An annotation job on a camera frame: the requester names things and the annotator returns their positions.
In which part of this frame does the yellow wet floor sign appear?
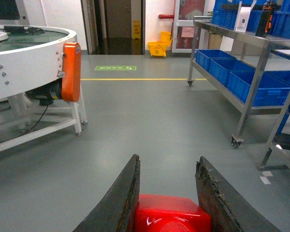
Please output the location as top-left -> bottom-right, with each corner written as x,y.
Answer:
132,20 -> 141,40

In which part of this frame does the yellow mop bucket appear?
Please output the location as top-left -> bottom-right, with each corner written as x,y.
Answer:
147,31 -> 173,57

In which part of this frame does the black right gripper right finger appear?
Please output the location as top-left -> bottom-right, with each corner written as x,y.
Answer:
195,156 -> 280,232

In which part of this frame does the steel flow rack shelf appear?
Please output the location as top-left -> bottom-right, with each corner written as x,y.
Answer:
259,92 -> 290,171

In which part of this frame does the orange motor cover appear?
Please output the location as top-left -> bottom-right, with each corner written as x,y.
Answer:
61,43 -> 81,102

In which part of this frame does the white round conveyor table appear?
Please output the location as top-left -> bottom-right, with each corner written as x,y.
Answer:
0,25 -> 87,152

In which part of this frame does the steel wheeled shelf cart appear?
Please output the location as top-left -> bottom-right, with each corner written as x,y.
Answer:
187,15 -> 290,148

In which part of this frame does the red toy block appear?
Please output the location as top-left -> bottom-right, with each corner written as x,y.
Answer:
134,194 -> 212,232

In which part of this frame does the white carton box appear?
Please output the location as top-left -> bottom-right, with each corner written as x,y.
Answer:
234,7 -> 251,32

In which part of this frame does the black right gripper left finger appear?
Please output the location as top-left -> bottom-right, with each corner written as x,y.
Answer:
74,154 -> 141,232

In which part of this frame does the blue crate on cart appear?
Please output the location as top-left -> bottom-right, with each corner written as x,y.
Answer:
227,71 -> 290,107
195,49 -> 235,71
209,58 -> 255,87
262,71 -> 290,106

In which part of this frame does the black orange bottle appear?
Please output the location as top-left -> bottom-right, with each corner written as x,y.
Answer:
255,0 -> 277,38

